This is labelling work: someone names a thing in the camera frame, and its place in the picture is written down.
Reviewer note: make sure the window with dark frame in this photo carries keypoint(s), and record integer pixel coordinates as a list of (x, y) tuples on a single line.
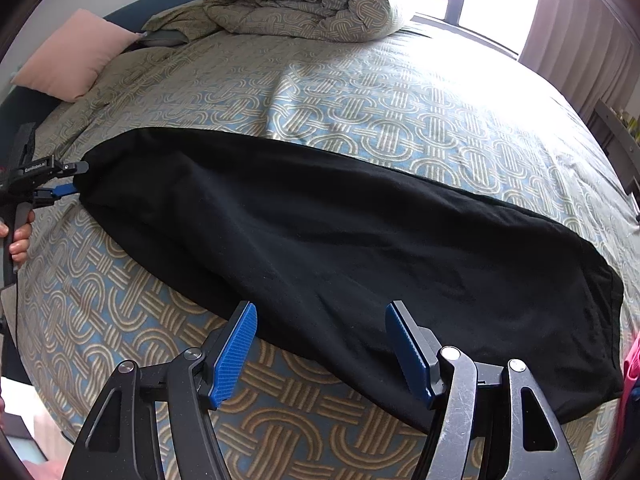
[(495, 0)]

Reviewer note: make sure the yellow green bottles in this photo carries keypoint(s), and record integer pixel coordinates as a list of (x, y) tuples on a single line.
[(632, 122)]

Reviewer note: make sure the dark blue bed headboard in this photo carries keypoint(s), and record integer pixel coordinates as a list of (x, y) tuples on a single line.
[(145, 9)]

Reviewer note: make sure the beige curtain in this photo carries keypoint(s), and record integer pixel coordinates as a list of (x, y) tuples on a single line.
[(575, 35)]

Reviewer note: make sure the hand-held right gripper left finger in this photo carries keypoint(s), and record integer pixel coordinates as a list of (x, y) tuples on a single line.
[(234, 355)]

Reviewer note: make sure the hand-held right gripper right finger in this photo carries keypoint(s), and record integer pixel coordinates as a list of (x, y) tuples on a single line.
[(410, 355)]

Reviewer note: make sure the grey dresser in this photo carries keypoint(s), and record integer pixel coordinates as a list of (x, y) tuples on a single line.
[(612, 135)]

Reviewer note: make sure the dark bedside furniture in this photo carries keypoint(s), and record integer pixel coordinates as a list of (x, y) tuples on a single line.
[(20, 447)]

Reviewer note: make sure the person's left hand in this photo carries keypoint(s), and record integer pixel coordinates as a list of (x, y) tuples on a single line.
[(22, 240)]

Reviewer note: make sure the grey pillow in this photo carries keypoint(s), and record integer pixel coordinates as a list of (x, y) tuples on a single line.
[(162, 38)]

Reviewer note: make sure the black pants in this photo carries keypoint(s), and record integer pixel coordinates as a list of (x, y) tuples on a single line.
[(325, 240)]

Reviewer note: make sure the pink pillow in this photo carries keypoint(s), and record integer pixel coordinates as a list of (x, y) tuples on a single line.
[(75, 55)]

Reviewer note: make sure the blue beige patterned bedspread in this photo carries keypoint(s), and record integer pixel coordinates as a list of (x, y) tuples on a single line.
[(375, 105)]

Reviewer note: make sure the pink cloth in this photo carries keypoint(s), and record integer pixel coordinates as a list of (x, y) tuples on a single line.
[(632, 370)]

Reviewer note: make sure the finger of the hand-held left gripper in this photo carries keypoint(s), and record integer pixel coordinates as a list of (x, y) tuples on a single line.
[(64, 190), (72, 166)]

